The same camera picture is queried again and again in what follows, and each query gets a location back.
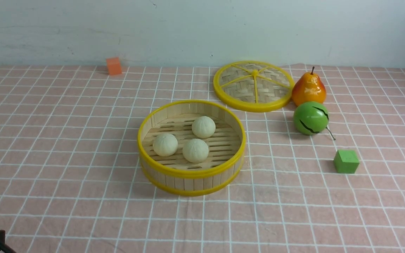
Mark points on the white bun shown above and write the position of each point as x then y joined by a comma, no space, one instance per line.
203,127
165,144
195,150

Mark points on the bamboo steamer tray yellow rim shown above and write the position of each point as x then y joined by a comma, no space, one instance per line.
175,174

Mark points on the green foam cube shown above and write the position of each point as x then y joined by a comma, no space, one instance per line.
346,161

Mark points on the pink checkered tablecloth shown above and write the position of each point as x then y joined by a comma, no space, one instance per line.
70,180

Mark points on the woven bamboo steamer lid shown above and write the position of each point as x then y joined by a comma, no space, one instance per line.
253,86

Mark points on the orange foam cube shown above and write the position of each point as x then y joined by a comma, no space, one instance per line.
114,66

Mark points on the orange yellow toy pear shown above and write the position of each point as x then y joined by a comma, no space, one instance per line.
309,88

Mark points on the green toy watermelon ball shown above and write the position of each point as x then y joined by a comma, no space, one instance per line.
311,118

